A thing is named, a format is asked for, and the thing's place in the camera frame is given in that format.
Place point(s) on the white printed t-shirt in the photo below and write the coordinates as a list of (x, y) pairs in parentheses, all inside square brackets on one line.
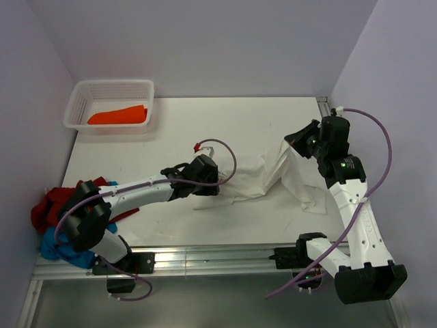
[(255, 175)]

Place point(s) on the orange rolled t-shirt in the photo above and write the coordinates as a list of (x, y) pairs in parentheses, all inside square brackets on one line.
[(130, 115)]

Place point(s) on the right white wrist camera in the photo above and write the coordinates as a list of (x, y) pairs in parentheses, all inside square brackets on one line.
[(338, 111)]

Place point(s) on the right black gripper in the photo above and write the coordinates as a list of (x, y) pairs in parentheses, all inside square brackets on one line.
[(297, 139)]

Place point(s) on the blue t-shirt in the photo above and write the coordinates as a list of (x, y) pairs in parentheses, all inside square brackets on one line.
[(65, 249)]

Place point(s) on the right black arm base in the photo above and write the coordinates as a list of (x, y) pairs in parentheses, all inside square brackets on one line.
[(289, 258)]

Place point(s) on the white plastic basket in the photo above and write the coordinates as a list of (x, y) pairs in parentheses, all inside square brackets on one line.
[(97, 96)]

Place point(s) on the dark red t-shirt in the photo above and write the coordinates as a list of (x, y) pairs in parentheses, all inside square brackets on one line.
[(44, 214)]

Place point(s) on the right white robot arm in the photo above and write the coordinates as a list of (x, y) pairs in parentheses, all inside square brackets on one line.
[(368, 272)]

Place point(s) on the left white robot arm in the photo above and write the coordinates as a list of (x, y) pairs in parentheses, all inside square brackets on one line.
[(85, 216)]

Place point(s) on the aluminium rail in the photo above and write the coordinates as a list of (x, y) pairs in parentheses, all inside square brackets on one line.
[(345, 178), (179, 261)]

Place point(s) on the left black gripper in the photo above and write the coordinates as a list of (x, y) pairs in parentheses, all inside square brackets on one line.
[(210, 190)]

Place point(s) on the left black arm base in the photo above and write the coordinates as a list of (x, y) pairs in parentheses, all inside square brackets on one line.
[(124, 276)]

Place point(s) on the right side aluminium rail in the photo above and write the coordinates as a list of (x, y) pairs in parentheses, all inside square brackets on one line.
[(345, 178)]

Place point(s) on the front aluminium rail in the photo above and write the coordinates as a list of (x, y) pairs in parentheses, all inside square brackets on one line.
[(179, 261)]

